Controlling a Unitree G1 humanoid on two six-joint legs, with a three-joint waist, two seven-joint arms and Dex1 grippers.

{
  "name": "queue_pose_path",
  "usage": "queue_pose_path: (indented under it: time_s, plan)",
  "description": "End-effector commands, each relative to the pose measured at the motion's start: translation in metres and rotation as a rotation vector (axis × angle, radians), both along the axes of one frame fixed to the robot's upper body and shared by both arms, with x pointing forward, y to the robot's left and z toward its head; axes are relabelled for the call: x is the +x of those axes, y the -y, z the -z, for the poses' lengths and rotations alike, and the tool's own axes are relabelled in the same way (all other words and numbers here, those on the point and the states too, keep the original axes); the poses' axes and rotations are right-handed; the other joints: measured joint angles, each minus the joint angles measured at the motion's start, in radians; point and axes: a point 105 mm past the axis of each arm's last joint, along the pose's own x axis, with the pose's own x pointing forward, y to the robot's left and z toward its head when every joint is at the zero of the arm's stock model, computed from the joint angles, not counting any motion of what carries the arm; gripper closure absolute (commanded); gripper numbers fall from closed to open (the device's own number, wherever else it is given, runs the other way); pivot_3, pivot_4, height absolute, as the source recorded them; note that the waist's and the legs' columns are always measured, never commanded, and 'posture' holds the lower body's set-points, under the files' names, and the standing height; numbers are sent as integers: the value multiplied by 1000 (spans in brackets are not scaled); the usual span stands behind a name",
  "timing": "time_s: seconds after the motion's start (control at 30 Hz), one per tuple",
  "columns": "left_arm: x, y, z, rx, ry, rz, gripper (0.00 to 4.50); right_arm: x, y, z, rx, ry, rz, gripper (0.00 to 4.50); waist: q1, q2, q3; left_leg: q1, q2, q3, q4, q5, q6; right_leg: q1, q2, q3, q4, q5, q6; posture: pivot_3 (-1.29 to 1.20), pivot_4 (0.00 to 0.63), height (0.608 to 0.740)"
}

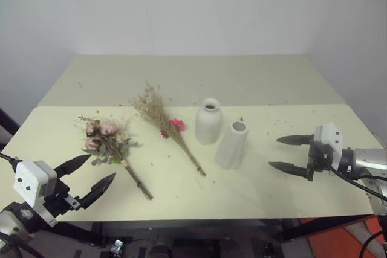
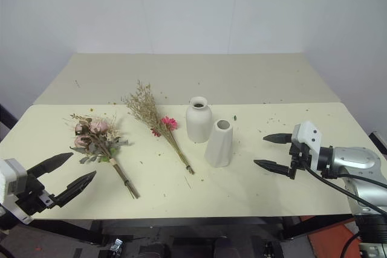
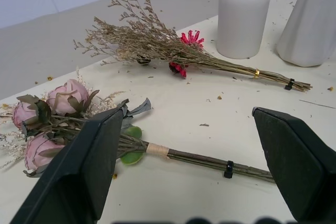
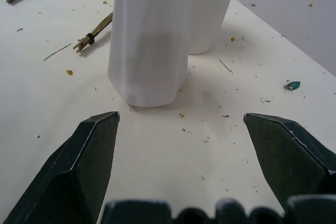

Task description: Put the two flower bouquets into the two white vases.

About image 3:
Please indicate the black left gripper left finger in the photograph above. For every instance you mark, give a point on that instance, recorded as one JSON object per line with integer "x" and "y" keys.
{"x": 78, "y": 166}

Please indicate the white faceted vase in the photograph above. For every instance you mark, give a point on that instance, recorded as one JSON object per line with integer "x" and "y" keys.
{"x": 309, "y": 24}

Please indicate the white round bottle vase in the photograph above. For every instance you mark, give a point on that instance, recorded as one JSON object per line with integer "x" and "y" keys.
{"x": 242, "y": 14}

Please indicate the dried brown flower bouquet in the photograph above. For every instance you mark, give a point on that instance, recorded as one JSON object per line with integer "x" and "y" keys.
{"x": 162, "y": 48}

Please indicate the pink rose bouquet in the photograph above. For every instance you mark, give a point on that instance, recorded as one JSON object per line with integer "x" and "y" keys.
{"x": 63, "y": 119}

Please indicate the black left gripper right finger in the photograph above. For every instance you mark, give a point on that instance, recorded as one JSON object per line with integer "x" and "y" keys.
{"x": 296, "y": 161}

